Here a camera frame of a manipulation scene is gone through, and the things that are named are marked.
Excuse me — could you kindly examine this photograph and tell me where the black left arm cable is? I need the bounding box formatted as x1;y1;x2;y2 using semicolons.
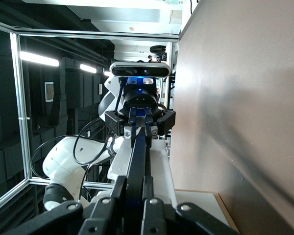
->
30;80;124;196

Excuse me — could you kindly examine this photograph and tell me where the black tripod camera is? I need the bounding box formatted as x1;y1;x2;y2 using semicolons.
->
149;45;168;62

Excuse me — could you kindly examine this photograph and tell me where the framed wall poster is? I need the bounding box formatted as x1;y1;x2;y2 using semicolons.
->
44;81;55;103

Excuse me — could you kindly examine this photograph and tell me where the aluminium cage frame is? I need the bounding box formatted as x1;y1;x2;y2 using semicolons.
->
0;18;181;209

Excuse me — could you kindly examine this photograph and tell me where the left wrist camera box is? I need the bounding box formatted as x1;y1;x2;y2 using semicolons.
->
110;62;172;78

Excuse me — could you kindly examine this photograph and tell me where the long ceiling light strip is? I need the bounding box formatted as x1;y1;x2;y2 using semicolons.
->
19;50;60;67

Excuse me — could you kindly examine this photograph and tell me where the white drawer with black handle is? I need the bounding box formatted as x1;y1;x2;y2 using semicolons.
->
92;121;178;213

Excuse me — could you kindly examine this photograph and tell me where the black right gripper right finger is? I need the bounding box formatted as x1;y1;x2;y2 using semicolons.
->
141;176;240;235

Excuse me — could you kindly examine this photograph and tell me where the wooden drawer cabinet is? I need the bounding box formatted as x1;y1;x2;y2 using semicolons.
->
175;189;240;235

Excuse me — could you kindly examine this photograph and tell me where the short ceiling light strip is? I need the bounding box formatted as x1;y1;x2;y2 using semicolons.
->
79;63;98;74

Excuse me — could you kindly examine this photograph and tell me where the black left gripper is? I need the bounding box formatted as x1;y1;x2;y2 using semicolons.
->
104;88;176;148

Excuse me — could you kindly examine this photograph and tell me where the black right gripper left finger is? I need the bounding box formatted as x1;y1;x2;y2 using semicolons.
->
3;175;127;235

